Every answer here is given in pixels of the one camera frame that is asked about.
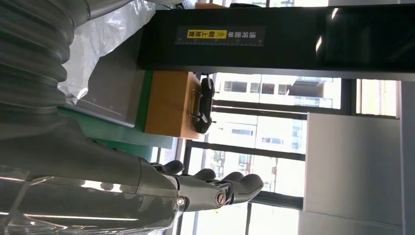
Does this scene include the black inbound scanner machine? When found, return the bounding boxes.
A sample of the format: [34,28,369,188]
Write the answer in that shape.
[65,3,415,129]

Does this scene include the black yellow remote controller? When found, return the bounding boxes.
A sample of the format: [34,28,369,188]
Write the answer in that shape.
[189,75,217,135]

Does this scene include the brown cardboard box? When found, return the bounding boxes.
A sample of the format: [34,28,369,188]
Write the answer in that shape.
[145,71,202,140]

